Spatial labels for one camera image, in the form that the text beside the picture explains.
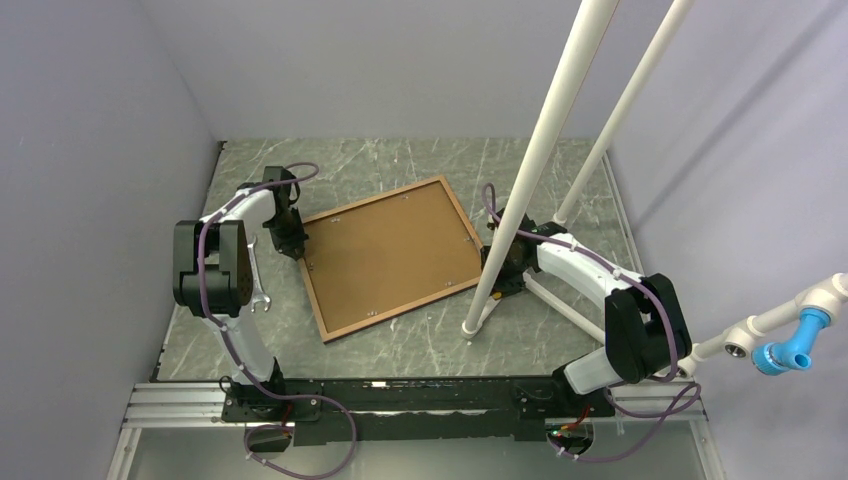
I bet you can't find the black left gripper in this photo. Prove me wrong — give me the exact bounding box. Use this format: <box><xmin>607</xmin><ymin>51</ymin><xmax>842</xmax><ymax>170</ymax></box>
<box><xmin>266</xmin><ymin>206</ymin><xmax>310</xmax><ymax>261</ymax></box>

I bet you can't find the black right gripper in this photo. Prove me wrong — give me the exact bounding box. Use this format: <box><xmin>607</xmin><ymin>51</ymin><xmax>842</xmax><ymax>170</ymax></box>
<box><xmin>481</xmin><ymin>244</ymin><xmax>530</xmax><ymax>300</ymax></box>

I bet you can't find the blue wooden picture frame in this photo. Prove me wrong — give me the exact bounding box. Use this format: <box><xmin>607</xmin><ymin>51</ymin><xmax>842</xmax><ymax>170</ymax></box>
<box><xmin>299</xmin><ymin>175</ymin><xmax>482</xmax><ymax>343</ymax></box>

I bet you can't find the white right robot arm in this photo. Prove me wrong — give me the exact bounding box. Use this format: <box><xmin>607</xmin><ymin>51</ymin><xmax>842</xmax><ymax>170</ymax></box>
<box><xmin>479</xmin><ymin>217</ymin><xmax>693</xmax><ymax>415</ymax></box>

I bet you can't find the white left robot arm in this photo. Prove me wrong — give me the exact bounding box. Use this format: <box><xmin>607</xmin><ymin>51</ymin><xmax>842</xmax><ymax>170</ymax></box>
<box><xmin>172</xmin><ymin>165</ymin><xmax>308</xmax><ymax>420</ymax></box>

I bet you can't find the silver open-end wrench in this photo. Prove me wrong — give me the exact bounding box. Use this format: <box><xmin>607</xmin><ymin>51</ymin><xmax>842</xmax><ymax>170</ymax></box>
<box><xmin>247</xmin><ymin>235</ymin><xmax>272</xmax><ymax>313</ymax></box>

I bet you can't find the blue pipe fitting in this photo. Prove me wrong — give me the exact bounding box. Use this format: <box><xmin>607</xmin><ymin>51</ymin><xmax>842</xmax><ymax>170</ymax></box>
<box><xmin>751</xmin><ymin>307</ymin><xmax>831</xmax><ymax>376</ymax></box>

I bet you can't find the white pipe stand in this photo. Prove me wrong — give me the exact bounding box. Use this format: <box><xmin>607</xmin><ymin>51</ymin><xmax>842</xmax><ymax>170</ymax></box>
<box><xmin>460</xmin><ymin>0</ymin><xmax>848</xmax><ymax>362</ymax></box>

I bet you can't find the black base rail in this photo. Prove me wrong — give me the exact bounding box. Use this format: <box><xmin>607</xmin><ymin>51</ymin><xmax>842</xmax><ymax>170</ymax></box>
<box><xmin>221</xmin><ymin>375</ymin><xmax>615</xmax><ymax>446</ymax></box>

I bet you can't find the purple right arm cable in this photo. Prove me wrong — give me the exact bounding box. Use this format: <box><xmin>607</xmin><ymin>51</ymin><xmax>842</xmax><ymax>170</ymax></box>
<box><xmin>480</xmin><ymin>183</ymin><xmax>702</xmax><ymax>464</ymax></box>

